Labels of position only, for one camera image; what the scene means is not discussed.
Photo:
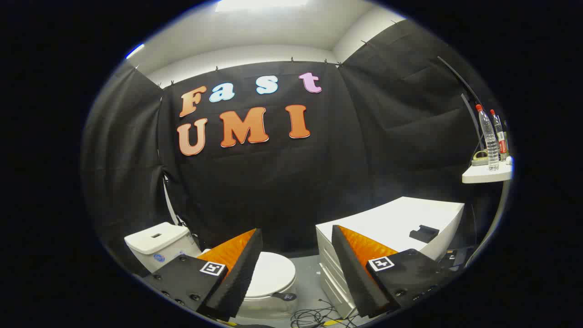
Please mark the white shelf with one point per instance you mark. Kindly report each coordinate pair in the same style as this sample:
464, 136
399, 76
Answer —
485, 175

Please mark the clear water bottle red cap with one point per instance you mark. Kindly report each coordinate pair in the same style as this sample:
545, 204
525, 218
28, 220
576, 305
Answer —
489, 141

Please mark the red label bottle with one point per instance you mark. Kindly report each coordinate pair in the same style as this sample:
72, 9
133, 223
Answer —
500, 136

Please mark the black backdrop cloth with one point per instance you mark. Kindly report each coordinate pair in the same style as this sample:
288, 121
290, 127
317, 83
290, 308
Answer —
282, 182

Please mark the white drawer cabinet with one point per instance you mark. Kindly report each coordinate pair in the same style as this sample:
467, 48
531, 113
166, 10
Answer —
401, 218

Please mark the white toilet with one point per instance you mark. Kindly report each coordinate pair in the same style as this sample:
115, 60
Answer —
155, 237

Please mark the black curved rod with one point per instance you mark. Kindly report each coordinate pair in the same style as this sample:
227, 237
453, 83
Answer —
464, 85
470, 111

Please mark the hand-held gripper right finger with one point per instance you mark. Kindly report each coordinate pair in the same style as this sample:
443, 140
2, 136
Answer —
353, 278

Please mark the white toilet lid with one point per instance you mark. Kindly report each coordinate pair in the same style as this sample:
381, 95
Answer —
273, 273

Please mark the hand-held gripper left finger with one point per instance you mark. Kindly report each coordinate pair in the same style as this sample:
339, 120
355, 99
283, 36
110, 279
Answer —
241, 278

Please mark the small black block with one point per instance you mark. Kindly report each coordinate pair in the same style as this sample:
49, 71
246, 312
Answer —
423, 233

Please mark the white pipe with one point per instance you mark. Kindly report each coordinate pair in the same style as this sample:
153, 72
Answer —
167, 196

